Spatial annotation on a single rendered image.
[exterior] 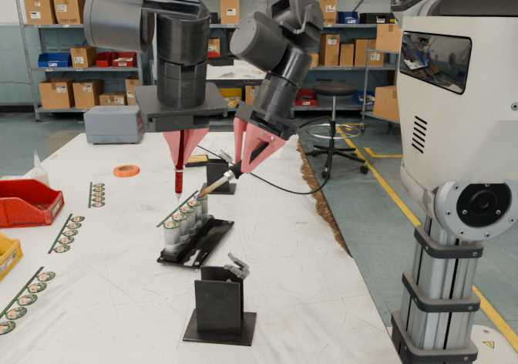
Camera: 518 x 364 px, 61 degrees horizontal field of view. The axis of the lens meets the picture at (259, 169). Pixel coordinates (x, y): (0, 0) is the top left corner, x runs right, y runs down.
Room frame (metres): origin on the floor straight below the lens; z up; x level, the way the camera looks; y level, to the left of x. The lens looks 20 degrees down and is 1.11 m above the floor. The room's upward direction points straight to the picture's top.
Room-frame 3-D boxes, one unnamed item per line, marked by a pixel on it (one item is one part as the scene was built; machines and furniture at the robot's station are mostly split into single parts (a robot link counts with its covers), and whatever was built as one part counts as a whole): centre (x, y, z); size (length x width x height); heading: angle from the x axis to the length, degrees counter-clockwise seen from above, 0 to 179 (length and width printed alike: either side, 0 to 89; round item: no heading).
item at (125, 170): (1.00, 0.32, 0.76); 0.06 x 0.06 x 0.01
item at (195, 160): (1.07, 0.17, 0.76); 0.07 x 0.05 x 0.02; 103
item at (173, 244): (0.60, 0.13, 0.79); 0.02 x 0.02 x 0.05
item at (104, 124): (1.30, 0.43, 0.80); 0.15 x 0.12 x 0.10; 93
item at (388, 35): (4.05, -1.38, 0.51); 0.75 x 0.48 x 1.03; 31
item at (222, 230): (0.65, 0.10, 0.76); 0.16 x 0.07 x 0.01; 164
